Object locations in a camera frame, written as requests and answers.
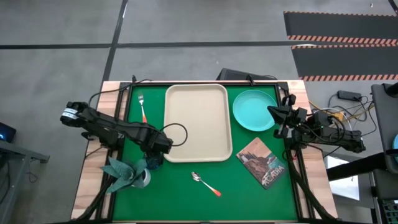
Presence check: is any beige plastic tray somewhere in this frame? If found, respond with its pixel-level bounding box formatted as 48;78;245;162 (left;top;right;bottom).
163;83;233;164

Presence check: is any black cable conduit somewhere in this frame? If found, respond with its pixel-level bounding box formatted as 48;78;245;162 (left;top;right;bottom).
284;146;343;223
74;174;125;223

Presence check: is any Acadia picture book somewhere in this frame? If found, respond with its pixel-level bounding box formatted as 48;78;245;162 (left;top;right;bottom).
235;136;287;190

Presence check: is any teal artificial potted plant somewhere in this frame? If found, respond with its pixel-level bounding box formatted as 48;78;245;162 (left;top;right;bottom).
99;156;152;194

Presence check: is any gray desk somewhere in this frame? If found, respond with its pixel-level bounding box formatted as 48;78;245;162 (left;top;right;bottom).
0;139;50;224

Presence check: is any flat black box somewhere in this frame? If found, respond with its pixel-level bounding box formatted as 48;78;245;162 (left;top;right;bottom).
216;67;278;82

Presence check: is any black power adapter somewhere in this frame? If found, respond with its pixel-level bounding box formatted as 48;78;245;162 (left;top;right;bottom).
337;90;363;101

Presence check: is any white sheet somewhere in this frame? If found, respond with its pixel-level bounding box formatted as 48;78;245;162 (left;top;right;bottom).
325;155;361;202

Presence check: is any black device with blue light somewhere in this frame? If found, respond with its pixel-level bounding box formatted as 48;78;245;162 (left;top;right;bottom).
0;121;17;144

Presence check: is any teal plate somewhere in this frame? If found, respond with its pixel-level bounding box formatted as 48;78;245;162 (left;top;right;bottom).
232;89;279;133

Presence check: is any black diagonal frame strut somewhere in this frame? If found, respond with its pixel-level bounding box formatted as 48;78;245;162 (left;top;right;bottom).
326;151;389;182

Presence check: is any black orange-striped floor mat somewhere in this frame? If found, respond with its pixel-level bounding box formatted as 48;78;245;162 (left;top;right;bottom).
283;11;398;45
291;44;398;82

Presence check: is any spoon with orange handle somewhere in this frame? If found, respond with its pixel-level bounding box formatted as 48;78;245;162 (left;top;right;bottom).
190;171;222;197

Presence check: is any fork with orange handle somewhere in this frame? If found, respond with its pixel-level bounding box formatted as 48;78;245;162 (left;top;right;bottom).
137;93;148;124

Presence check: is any green table mat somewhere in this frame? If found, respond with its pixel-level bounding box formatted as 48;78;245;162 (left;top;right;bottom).
112;84;299;222

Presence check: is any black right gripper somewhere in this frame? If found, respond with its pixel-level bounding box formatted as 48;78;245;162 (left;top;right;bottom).
267;94;308;139

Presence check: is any blue faceted cup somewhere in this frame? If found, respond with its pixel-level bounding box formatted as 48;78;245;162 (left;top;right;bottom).
144;151;165;170

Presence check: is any long black cable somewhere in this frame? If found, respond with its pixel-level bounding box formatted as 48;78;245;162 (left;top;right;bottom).
88;74;153;108

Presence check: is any yellow cable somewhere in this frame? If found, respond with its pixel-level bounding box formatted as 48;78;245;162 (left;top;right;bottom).
309;99;346;122

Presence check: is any black left gripper cable loop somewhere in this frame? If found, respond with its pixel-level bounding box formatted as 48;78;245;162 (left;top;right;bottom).
160;123;188;147

